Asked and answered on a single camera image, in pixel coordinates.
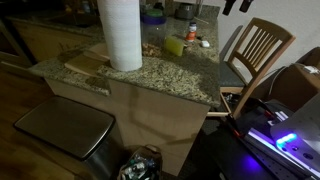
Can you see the yellow green kitchen sponge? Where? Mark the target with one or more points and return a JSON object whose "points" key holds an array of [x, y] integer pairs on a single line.
{"points": [[173, 45]]}

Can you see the bag of recyclables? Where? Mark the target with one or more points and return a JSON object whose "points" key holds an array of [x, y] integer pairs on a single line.
{"points": [[140, 165]]}

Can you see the wooden slat back chair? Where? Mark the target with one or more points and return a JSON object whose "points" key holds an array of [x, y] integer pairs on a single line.
{"points": [[263, 63]]}

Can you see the stainless steel trash can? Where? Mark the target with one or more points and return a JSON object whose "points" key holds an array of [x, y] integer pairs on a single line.
{"points": [[66, 125]]}

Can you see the metal pot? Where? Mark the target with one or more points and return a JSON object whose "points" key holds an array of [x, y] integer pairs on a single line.
{"points": [[185, 11]]}

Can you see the open wooden drawer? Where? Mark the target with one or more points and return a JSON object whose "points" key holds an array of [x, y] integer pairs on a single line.
{"points": [[222, 105]]}

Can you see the dark grey chair cushion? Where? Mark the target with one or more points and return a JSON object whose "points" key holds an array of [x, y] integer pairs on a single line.
{"points": [[229, 75]]}

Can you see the wooden cutting board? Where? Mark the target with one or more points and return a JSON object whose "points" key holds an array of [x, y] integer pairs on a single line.
{"points": [[85, 61]]}

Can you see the small white oval object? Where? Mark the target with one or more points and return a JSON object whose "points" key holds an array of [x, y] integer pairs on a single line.
{"points": [[205, 43]]}

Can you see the small orange bottle white cap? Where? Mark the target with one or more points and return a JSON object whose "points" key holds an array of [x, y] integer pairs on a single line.
{"points": [[191, 32]]}

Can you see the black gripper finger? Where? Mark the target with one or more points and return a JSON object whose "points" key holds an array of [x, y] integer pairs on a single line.
{"points": [[246, 5], [229, 6]]}

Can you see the brown cardboard box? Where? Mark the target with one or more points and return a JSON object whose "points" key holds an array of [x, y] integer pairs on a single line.
{"points": [[295, 85]]}

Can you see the white paper towel roll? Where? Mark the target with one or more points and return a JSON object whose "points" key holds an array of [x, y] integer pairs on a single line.
{"points": [[121, 33]]}

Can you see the thin white stick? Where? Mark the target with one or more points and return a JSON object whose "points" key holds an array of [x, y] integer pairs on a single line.
{"points": [[202, 20]]}

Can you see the green lidded container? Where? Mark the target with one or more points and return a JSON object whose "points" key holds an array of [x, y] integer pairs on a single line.
{"points": [[154, 12]]}

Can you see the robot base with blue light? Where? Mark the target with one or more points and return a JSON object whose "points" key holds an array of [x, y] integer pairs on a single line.
{"points": [[293, 140]]}

